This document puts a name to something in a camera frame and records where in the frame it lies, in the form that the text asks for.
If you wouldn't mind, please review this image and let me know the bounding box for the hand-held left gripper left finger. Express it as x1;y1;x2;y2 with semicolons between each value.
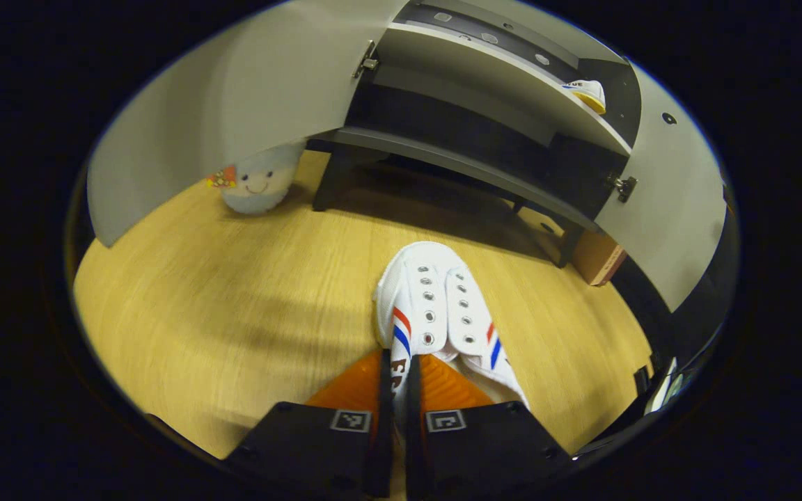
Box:
223;348;395;498

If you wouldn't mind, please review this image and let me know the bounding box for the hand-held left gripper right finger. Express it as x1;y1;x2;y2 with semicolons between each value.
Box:
404;353;572;500

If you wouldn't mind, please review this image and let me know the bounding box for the white striped shoe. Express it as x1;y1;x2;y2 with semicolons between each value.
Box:
372;241;530;432
560;79;607;116

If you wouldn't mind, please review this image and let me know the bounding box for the white shoe cabinet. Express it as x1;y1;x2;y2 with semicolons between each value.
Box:
310;0;642;269

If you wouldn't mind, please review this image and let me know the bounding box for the brown cardboard box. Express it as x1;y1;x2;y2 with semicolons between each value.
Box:
572;228;629;287

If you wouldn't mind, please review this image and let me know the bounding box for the white smiling plush toy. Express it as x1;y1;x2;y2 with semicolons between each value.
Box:
207;143;304;215

